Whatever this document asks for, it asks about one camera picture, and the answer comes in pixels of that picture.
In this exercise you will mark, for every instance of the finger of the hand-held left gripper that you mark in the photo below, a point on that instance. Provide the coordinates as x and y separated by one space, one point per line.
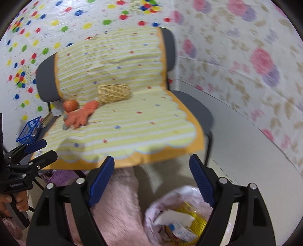
35 144
45 158

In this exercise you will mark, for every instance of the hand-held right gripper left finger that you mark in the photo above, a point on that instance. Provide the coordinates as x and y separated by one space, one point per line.
101 182

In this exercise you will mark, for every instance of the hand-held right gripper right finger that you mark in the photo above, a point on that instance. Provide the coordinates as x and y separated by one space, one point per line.
201 179

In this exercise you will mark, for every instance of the yellow mesh fruit net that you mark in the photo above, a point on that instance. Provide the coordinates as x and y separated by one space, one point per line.
201 222

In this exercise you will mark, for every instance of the white foam block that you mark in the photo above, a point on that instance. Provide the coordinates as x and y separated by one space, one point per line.
175 217

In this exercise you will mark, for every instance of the bin with pink bag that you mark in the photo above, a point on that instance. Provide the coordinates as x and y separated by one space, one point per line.
156 208

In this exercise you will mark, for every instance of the blue white small wrapper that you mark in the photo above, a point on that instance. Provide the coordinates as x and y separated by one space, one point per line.
183 231

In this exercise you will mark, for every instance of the person's left hand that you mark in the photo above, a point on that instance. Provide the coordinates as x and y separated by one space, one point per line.
21 202

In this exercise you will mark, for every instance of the blue plastic basket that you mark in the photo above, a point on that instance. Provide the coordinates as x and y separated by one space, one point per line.
27 132

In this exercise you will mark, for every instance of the purple plastic basket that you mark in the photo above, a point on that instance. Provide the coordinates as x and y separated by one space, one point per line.
61 177

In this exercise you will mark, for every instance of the brown wooden box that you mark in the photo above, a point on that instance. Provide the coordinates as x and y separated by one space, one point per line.
47 119

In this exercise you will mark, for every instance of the pink fluffy rug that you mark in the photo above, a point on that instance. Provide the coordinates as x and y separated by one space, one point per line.
123 201

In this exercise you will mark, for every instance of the red apple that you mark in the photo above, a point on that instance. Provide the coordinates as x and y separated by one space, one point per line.
70 106

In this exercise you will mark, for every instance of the orange knitted glove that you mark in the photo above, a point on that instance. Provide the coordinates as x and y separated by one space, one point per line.
80 116

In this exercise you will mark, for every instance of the grey chair with striped cover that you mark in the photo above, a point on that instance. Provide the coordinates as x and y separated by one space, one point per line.
130 123

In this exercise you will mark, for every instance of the woven wicker basket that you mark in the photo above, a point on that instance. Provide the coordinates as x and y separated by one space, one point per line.
116 93

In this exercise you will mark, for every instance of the balloon print plastic sheet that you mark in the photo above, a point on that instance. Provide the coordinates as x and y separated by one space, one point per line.
71 19

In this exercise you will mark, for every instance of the floral print plastic sheet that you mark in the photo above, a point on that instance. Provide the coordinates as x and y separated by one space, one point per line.
236 47

